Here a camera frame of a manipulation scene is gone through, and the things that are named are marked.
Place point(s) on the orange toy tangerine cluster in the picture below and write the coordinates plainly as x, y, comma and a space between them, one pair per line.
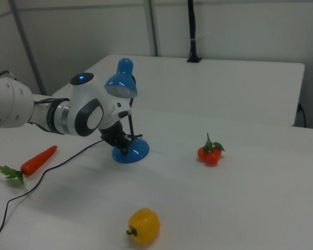
211, 156

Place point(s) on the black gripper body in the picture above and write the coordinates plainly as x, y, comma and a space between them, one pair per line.
112, 135

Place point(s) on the orange toy carrot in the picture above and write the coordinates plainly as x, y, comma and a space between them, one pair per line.
36, 162

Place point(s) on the blue desk lamp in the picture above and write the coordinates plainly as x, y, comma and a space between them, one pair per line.
135, 152

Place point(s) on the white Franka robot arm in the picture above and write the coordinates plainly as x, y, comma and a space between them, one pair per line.
75, 112

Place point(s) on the grey wall panel profile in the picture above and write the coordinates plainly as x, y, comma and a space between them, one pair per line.
152, 26

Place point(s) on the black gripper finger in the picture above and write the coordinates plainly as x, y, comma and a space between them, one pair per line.
129, 139
124, 149

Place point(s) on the grey metal frame post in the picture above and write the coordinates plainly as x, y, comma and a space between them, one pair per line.
28, 52

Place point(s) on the black clamped camera pole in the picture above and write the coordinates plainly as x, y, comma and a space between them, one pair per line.
192, 31

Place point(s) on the yellow toy bell pepper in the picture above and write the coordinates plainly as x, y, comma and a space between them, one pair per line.
144, 225

